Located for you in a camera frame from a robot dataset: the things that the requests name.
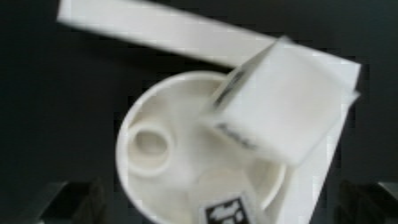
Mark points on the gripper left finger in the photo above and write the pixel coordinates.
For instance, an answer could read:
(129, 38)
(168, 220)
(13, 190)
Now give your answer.
(69, 204)

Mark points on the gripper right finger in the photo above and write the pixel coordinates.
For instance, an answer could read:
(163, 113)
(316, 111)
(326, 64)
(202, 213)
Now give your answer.
(367, 203)

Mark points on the white round stool seat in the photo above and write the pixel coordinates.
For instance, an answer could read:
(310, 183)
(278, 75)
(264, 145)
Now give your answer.
(184, 169)

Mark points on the white stool leg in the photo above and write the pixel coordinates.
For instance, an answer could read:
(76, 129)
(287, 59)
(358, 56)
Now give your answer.
(228, 212)
(278, 103)

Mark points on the white right fence bar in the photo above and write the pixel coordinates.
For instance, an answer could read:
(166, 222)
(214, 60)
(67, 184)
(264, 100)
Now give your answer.
(307, 177)

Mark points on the white fence bar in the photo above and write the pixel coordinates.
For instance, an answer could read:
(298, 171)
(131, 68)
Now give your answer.
(166, 28)
(307, 177)

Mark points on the white front fence bar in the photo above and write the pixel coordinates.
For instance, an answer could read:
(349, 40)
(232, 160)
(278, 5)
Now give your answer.
(166, 28)

